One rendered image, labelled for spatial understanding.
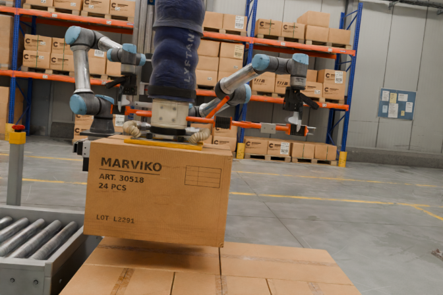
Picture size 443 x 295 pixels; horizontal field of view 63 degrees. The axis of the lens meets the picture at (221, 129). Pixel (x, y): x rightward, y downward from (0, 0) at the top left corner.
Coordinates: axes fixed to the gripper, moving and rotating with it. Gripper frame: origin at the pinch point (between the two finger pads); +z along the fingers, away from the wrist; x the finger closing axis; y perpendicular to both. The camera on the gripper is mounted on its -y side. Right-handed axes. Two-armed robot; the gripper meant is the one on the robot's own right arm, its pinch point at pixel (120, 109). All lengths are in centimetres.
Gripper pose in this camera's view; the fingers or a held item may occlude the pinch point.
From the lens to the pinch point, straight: 205.1
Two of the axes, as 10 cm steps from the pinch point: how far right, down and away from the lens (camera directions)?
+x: -0.2, -0.7, 10.0
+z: -0.9, 9.9, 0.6
